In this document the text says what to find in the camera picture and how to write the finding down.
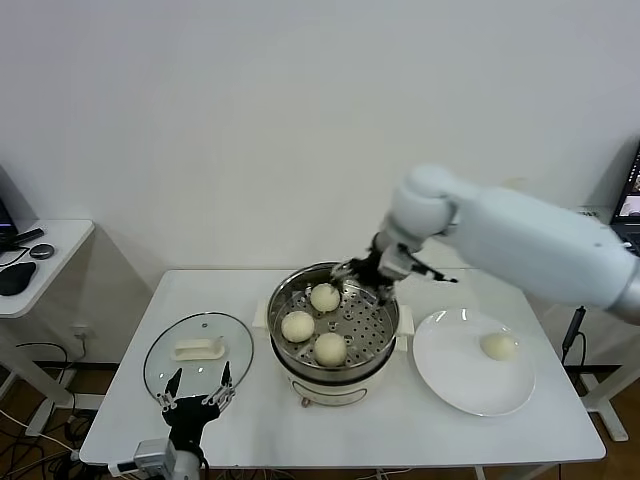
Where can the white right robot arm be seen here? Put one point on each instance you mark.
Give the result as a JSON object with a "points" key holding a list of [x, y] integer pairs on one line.
{"points": [[525, 240]]}

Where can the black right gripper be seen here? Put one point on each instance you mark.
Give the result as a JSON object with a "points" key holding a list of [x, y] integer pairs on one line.
{"points": [[372, 272]]}

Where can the round black disc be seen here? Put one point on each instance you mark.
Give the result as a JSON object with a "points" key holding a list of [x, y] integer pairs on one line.
{"points": [[41, 251]]}

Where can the black computer mouse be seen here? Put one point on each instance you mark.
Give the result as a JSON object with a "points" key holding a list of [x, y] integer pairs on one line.
{"points": [[16, 278]]}

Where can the white steamed baozi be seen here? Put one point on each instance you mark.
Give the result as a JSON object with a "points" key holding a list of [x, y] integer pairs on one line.
{"points": [[498, 347], [297, 326], [325, 298], [330, 349]]}

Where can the printed desk label sticker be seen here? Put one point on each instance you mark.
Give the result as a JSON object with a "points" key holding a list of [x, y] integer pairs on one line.
{"points": [[589, 213]]}

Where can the open black laptop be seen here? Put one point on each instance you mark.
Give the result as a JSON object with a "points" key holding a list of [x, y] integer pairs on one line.
{"points": [[631, 200]]}

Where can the steel steamer pot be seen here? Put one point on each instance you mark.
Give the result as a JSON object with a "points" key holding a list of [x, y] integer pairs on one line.
{"points": [[325, 392]]}

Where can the black remote stick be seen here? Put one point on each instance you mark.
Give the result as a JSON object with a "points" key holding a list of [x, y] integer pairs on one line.
{"points": [[27, 237]]}

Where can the round white plate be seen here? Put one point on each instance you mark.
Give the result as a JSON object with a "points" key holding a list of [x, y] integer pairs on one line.
{"points": [[460, 370]]}

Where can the white side desk with mouse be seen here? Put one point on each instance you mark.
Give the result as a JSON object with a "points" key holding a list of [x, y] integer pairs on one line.
{"points": [[65, 245]]}

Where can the perforated steel steamer basket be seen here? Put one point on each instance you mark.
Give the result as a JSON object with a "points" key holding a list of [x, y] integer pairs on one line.
{"points": [[365, 325]]}

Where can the white side desk with laptop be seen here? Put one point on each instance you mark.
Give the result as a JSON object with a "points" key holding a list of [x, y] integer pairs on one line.
{"points": [[597, 400]]}

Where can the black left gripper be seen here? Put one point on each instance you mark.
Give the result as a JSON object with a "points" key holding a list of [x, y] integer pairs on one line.
{"points": [[190, 417]]}

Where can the white wall socket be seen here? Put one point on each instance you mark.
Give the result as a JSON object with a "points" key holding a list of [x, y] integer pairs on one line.
{"points": [[80, 331]]}

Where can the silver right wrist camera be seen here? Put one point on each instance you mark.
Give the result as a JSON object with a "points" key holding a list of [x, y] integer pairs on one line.
{"points": [[394, 262]]}

